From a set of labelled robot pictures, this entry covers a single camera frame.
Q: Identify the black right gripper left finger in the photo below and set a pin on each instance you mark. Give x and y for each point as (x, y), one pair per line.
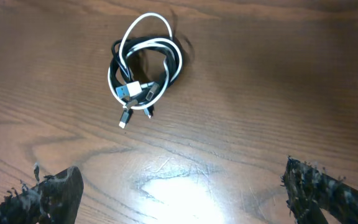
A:
(54, 199)

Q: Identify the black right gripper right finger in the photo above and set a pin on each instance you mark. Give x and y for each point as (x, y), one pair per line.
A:
(310, 191)

